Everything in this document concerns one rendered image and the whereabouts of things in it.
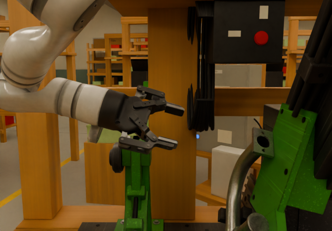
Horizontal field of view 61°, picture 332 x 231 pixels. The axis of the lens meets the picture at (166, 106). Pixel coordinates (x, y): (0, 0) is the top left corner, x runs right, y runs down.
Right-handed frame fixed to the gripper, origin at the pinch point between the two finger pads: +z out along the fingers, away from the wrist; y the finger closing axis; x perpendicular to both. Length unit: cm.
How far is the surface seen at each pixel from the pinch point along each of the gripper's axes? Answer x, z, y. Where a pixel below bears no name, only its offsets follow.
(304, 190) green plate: -4.9, 22.5, -8.6
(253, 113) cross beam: 22.7, 25.7, 27.7
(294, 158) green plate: -9.1, 18.7, -5.9
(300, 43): 492, 383, 760
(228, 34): -4.0, 7.7, 26.9
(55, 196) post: 47, -28, -6
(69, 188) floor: 278, -76, 67
